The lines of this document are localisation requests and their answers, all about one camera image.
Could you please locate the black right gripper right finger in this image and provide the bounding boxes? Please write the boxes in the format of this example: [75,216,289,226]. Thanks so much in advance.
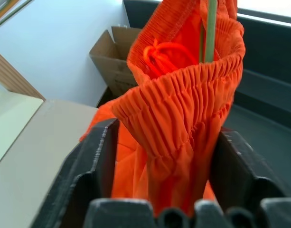
[209,126,291,209]

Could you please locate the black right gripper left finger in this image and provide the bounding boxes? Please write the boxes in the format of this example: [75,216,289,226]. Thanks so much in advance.
[31,118,120,228]

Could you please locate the orange shorts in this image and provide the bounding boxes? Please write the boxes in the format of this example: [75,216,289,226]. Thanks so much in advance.
[79,0,245,218]

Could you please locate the dark grey furniture unit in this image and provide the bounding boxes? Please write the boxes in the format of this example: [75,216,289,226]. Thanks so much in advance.
[122,0,291,194]

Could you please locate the brown cardboard box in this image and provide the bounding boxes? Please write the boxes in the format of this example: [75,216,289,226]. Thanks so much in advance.
[89,25,144,98]

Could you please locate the wooden slatted panel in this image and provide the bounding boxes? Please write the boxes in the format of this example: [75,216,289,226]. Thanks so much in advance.
[0,47,47,101]

